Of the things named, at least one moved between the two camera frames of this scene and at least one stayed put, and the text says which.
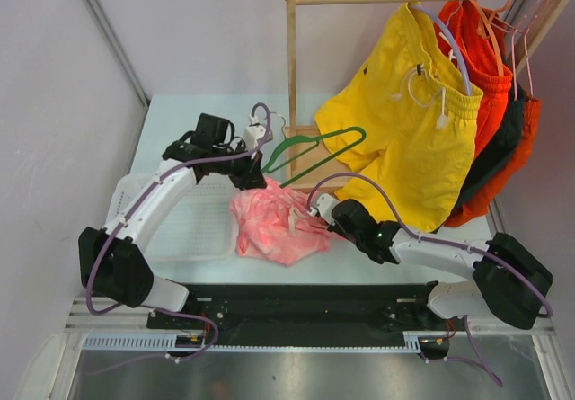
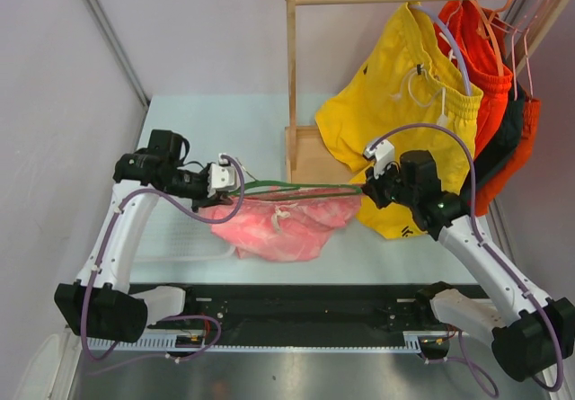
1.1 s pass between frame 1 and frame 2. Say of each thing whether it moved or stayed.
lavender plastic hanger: stayed
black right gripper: moved
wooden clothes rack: stayed
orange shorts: stayed
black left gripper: moved
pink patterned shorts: moved
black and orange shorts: stayed
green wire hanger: moved
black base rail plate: stayed
